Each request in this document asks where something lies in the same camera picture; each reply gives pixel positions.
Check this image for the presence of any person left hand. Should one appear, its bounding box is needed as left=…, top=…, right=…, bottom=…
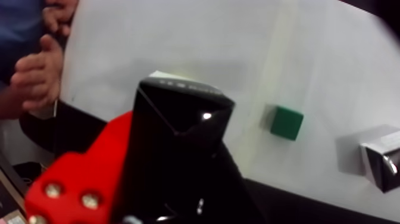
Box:
left=41, top=0, right=80, bottom=38

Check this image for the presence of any blue shirt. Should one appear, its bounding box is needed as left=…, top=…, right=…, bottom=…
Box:
left=0, top=0, right=45, bottom=86

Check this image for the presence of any long white paper sheet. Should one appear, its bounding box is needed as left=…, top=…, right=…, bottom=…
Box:
left=58, top=0, right=400, bottom=221

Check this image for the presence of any green wooden cube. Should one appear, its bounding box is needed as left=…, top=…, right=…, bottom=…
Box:
left=269, top=105, right=305, bottom=142

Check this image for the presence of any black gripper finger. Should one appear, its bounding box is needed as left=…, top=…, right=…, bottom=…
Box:
left=215, top=142, right=268, bottom=224

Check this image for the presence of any small black and white box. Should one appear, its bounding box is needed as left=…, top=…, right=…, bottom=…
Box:
left=111, top=70, right=236, bottom=224
left=358, top=124, right=400, bottom=194

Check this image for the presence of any person right hand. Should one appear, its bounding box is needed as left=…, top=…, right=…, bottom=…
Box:
left=10, top=33, right=64, bottom=113

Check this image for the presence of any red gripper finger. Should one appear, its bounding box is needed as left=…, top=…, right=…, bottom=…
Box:
left=24, top=110, right=135, bottom=224

